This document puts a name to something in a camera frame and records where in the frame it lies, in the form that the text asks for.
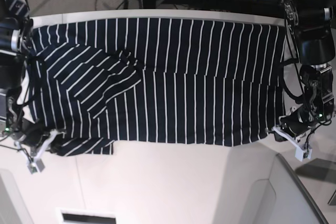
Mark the white slotted box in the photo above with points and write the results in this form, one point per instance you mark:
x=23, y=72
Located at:
x=73, y=217

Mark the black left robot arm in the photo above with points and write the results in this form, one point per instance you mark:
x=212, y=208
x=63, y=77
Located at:
x=306, y=77

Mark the grey monitor edge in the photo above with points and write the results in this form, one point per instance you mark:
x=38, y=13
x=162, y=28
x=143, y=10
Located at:
x=294, y=204

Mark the navy white striped t-shirt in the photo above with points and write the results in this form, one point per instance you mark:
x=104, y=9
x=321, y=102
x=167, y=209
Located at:
x=159, y=80

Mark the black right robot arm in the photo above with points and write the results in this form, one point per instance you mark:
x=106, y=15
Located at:
x=16, y=56

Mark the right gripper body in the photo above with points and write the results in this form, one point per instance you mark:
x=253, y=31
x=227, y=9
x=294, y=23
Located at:
x=31, y=135

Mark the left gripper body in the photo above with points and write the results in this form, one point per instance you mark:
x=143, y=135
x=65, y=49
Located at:
x=297, y=122

